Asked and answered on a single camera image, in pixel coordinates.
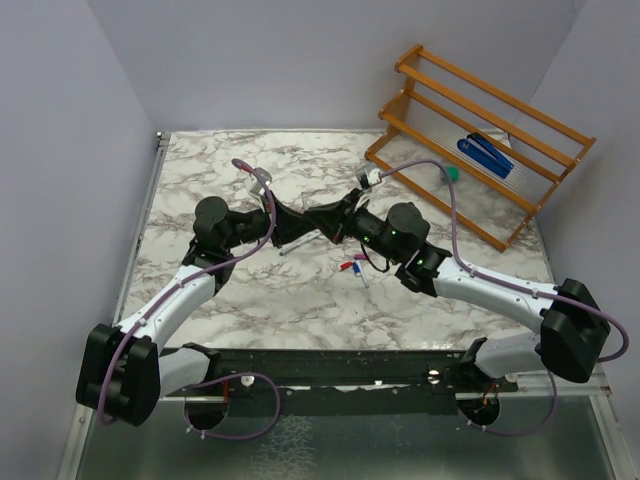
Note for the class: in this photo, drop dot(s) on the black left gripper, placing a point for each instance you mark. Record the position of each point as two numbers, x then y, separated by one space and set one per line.
289 226

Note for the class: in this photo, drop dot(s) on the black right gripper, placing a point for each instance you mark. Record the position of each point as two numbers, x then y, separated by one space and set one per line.
336 219

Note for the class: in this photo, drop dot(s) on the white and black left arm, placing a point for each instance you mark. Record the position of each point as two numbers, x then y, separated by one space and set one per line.
123 374

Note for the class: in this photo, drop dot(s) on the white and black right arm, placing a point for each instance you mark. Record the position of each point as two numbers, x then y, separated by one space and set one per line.
565 333

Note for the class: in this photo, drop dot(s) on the white pen green end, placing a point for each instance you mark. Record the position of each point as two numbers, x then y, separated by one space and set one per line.
298 244

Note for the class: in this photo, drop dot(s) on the white pen blue end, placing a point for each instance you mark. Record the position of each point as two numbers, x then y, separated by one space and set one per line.
363 276

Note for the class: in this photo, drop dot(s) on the green cube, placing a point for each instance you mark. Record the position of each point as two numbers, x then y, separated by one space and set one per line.
451 173

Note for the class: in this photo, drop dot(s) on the blue stapler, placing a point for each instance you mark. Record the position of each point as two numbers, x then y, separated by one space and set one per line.
480 149

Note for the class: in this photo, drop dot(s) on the orange wooden rack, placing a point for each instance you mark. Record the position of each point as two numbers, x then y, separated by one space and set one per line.
507 158

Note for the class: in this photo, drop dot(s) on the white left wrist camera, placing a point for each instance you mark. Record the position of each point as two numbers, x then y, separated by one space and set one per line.
258 182

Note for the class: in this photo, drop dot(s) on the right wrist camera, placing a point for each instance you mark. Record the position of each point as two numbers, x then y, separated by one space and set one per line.
369 176

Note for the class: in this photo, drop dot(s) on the aluminium table frame rail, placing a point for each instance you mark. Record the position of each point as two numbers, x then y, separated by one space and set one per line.
163 140

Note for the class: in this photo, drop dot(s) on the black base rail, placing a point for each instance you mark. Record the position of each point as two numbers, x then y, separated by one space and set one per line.
253 383

